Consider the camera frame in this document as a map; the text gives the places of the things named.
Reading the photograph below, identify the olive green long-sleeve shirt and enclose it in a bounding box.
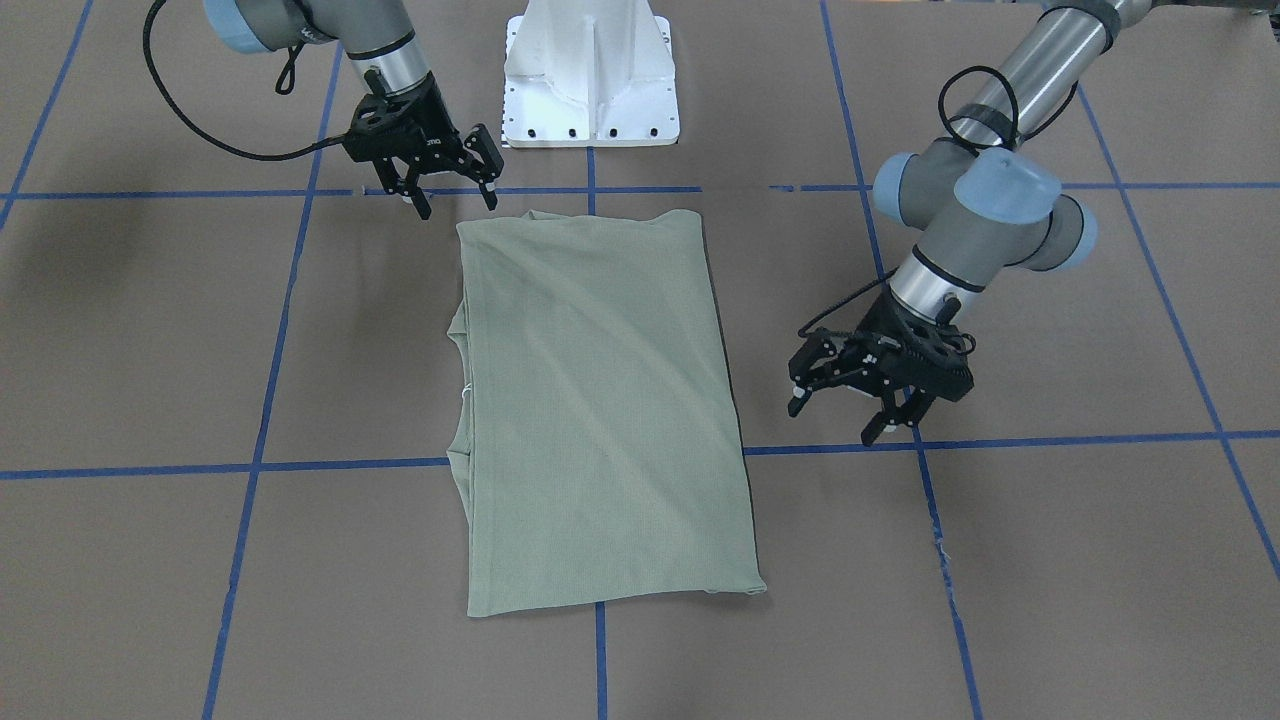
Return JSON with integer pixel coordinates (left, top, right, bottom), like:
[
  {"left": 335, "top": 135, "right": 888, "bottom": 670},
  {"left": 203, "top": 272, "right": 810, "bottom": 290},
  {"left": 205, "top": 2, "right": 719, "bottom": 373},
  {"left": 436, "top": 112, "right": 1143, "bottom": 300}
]
[{"left": 447, "top": 209, "right": 765, "bottom": 618}]

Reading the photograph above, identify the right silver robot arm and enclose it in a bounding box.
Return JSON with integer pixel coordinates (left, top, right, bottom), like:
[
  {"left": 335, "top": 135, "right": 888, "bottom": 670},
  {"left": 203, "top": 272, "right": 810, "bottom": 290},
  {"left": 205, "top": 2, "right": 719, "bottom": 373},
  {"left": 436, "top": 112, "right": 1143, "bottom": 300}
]
[{"left": 204, "top": 1, "right": 504, "bottom": 219}]

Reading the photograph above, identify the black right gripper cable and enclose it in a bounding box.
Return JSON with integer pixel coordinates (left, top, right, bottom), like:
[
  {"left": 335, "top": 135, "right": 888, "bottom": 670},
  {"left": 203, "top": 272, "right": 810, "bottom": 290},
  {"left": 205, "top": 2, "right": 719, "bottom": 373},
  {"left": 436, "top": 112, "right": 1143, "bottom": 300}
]
[{"left": 142, "top": 0, "right": 361, "bottom": 161}]

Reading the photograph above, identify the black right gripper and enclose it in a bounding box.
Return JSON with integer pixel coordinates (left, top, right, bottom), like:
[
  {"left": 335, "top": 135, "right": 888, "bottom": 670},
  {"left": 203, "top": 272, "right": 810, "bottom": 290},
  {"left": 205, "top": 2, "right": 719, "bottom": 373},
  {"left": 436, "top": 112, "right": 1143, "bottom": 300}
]
[{"left": 342, "top": 72, "right": 504, "bottom": 222}]

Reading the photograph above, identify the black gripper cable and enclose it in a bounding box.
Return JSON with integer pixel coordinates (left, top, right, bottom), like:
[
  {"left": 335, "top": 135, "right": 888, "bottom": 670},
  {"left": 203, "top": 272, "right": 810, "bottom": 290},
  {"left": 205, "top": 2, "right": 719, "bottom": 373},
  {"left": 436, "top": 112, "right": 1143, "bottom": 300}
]
[
  {"left": 142, "top": 0, "right": 361, "bottom": 161},
  {"left": 797, "top": 67, "right": 1082, "bottom": 341}
]

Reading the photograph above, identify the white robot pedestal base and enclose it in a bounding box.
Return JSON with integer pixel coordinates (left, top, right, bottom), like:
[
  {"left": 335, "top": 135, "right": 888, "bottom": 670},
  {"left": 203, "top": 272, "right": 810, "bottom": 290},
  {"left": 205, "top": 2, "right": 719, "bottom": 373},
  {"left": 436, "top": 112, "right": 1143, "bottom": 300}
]
[{"left": 502, "top": 1, "right": 681, "bottom": 149}]

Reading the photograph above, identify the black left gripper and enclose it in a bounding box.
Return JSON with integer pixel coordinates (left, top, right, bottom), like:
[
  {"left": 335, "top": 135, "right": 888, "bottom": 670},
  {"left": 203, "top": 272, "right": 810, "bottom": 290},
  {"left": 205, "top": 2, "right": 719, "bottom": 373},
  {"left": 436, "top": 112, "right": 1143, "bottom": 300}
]
[{"left": 787, "top": 290, "right": 974, "bottom": 447}]

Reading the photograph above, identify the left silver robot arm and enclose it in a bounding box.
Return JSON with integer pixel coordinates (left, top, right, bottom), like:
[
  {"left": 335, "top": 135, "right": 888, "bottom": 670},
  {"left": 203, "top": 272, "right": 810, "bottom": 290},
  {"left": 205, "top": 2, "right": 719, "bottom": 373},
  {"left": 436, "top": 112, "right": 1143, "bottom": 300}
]
[{"left": 787, "top": 1, "right": 1153, "bottom": 446}]

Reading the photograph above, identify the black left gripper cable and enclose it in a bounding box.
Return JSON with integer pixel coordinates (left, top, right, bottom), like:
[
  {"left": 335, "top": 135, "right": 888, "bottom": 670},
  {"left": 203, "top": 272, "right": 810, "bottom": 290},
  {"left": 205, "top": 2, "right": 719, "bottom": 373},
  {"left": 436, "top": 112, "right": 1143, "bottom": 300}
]
[{"left": 797, "top": 67, "right": 1082, "bottom": 341}]

